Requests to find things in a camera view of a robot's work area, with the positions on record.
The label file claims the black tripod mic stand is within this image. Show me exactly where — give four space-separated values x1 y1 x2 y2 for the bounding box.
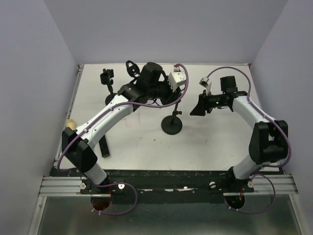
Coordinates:
125 60 140 82

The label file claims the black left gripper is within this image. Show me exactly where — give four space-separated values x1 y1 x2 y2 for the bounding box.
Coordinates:
148 75 181 107

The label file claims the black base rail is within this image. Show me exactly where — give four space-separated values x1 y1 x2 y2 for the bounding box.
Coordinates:
50 167 255 205

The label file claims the black microphone with silver grille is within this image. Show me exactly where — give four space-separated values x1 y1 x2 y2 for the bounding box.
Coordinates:
99 136 110 158

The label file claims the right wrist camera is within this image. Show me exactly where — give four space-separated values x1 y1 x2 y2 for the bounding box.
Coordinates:
199 77 212 95

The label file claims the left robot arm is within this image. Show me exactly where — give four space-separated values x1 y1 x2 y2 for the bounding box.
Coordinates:
60 60 189 193

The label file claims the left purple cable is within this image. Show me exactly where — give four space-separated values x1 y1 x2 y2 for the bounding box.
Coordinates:
56 63 189 216

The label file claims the black round-base clip stand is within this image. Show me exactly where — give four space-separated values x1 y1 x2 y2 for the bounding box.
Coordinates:
100 69 116 105

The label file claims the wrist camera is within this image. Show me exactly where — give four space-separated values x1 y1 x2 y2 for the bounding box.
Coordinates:
168 71 187 92
199 77 212 95

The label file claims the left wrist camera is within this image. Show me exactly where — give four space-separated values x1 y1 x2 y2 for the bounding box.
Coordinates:
168 71 187 92

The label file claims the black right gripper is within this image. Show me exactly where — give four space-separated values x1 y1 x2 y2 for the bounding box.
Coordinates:
189 90 227 117

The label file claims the cream yellow microphone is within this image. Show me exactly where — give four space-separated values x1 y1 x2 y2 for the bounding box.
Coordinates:
66 118 76 130

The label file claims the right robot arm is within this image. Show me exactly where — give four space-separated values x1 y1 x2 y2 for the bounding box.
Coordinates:
190 76 289 192

